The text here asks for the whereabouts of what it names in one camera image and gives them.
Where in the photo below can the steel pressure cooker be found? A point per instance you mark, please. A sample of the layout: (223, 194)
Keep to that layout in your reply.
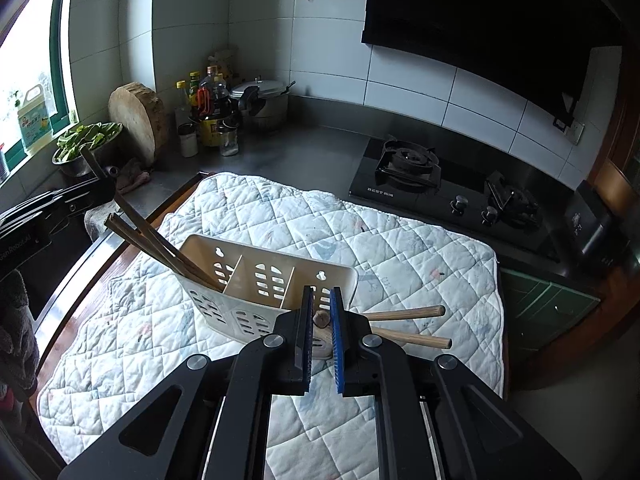
(262, 102)

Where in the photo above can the wooden handle lower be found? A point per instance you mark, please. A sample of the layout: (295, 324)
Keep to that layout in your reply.
(421, 340)

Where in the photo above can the wooden handle upper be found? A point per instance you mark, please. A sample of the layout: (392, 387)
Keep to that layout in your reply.
(406, 314)

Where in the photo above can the dark soy sauce bottle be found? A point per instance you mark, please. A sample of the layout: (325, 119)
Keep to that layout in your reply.
(214, 106)

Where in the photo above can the white detergent jug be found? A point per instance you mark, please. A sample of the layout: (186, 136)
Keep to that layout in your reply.
(34, 121)

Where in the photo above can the small white cup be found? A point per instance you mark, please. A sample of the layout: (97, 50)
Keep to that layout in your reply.
(188, 139)

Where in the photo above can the grey dish rag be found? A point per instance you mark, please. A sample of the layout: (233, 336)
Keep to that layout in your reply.
(95, 218)

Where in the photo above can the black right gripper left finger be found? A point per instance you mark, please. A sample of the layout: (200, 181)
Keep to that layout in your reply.
(293, 357)

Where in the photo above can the steel bowl of greens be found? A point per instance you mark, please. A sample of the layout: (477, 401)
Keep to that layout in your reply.
(98, 138)

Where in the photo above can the yellow capped oil bottle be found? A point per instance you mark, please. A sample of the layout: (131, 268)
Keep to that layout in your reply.
(183, 108)

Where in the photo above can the black box appliance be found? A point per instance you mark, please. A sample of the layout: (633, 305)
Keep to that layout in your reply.
(598, 234)

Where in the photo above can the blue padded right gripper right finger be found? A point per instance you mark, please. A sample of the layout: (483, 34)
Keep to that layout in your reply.
(352, 372)

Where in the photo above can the small glass jar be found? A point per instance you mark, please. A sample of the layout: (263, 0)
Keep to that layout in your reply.
(229, 145)

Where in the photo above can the round wooden cutting board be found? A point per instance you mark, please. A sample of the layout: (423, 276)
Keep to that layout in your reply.
(141, 112)

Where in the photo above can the green cabinet drawer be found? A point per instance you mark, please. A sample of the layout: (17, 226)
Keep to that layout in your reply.
(540, 311)

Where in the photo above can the black range hood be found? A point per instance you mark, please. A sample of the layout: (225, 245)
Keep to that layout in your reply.
(538, 49)

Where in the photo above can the white quilted mat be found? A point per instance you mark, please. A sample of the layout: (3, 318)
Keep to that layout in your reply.
(264, 242)

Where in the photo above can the white plastic utensil caddy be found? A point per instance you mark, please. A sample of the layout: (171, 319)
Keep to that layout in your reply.
(253, 285)

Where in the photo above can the black gas stove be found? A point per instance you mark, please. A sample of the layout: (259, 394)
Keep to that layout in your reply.
(497, 199)

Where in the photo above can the brown chopstick in caddy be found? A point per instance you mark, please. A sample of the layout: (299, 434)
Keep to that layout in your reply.
(160, 252)
(150, 247)

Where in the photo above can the dark wooden chopstick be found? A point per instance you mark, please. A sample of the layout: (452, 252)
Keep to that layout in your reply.
(135, 219)

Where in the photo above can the white wall socket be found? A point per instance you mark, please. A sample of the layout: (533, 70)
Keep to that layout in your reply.
(574, 132)

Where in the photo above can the wooden handle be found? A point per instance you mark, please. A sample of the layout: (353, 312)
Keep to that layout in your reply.
(406, 314)
(421, 340)

